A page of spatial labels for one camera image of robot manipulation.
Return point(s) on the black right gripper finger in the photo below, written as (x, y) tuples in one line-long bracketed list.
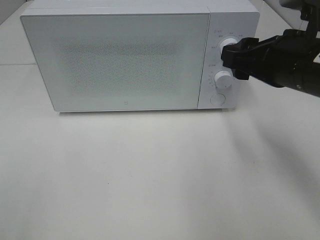
[(234, 61), (237, 47)]

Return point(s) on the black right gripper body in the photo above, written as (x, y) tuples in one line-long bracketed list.
[(283, 61)]

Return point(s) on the white power knob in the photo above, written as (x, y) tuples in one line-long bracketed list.
[(230, 40)]

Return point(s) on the white timer knob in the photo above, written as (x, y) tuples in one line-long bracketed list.
[(223, 79)]

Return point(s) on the round white door button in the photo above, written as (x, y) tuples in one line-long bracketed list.
[(217, 100)]

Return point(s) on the white microwave door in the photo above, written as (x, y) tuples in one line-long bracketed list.
[(119, 62)]

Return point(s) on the white microwave oven body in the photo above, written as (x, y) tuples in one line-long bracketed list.
[(237, 18)]

